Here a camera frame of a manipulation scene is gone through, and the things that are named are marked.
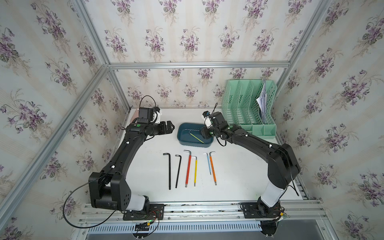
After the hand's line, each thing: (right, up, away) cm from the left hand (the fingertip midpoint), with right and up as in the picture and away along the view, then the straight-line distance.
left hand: (168, 127), depth 82 cm
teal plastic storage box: (+11, -7, +22) cm, 26 cm away
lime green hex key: (+12, -6, +22) cm, 26 cm away
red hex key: (+11, -23, +8) cm, 27 cm away
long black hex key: (0, -26, +4) cm, 27 cm away
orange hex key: (+26, -24, +6) cm, 36 cm away
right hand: (+20, -2, +6) cm, 21 cm away
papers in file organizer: (+56, +15, +8) cm, 59 cm away
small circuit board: (-10, -48, -11) cm, 50 cm away
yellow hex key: (+16, -24, +6) cm, 30 cm away
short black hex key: (+5, -26, +5) cm, 27 cm away
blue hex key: (+23, -18, +11) cm, 31 cm away
